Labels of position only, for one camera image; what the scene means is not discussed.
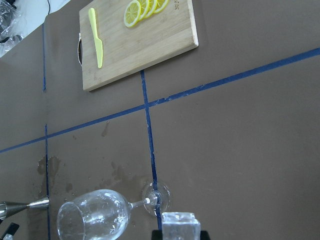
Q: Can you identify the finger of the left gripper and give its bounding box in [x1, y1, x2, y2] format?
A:
[0, 222, 19, 240]

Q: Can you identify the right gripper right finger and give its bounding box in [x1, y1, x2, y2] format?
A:
[200, 230, 210, 240]

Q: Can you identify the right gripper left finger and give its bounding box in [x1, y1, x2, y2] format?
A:
[151, 230, 163, 240]

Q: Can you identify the steel cocktail jigger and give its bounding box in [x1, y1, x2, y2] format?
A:
[0, 196, 50, 221]

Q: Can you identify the clear ice cube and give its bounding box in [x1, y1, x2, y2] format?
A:
[161, 212, 201, 240]

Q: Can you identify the clear wine glass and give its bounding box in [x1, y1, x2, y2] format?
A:
[57, 181, 172, 240]

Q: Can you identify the clear plastic bag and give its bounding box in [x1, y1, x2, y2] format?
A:
[0, 0, 24, 57]

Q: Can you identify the yellow plastic knife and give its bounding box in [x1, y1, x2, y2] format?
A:
[88, 8, 104, 69]

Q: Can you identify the bamboo cutting board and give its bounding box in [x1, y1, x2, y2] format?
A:
[79, 0, 199, 91]

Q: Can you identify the lemon slice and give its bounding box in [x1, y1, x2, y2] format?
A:
[145, 0, 158, 19]
[123, 0, 141, 28]
[154, 0, 170, 14]
[138, 0, 150, 21]

